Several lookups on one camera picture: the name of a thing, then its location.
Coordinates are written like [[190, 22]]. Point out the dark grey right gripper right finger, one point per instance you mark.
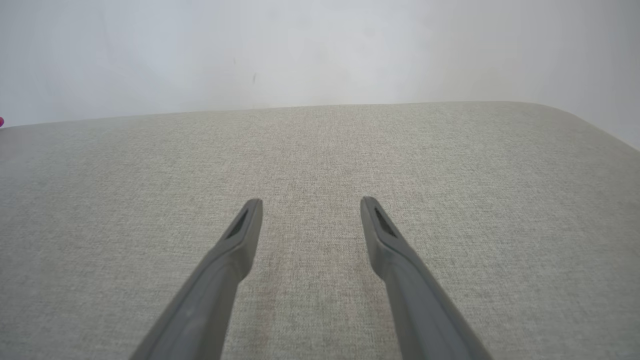
[[407, 290]]

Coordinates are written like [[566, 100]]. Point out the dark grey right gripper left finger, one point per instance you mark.
[[220, 280]]

